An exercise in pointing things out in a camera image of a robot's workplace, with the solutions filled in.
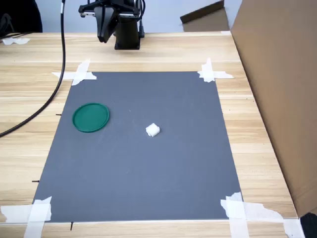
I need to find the small white plastic terminal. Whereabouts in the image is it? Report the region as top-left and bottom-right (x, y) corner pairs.
(145, 122), (161, 138)

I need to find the round green lid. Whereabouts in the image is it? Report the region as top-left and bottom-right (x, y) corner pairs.
(72, 102), (110, 133)

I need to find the white tape corner patch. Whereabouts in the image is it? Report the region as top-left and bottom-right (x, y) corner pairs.
(51, 59), (98, 86)
(197, 58), (235, 84)
(0, 196), (53, 238)
(220, 191), (306, 238)

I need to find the crumpled white tape scrap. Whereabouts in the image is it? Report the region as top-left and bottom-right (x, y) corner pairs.
(1, 37), (31, 46)

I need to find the folded brown cardboard piece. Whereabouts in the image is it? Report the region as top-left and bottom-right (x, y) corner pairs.
(179, 0), (231, 32)

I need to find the dark grey mat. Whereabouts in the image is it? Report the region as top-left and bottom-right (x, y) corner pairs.
(32, 71), (245, 223)

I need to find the large brown cardboard partition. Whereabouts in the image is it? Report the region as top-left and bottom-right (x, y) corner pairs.
(230, 0), (317, 218)

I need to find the black rounded object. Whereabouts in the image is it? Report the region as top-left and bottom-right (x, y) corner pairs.
(299, 212), (317, 238)

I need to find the black base cable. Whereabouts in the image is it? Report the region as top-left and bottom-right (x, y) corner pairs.
(137, 0), (146, 38)

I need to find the thick black camera cable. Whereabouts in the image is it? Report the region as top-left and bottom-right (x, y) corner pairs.
(0, 0), (67, 138)

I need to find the thin black table cable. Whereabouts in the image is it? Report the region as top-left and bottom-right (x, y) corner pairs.
(0, 31), (34, 40)

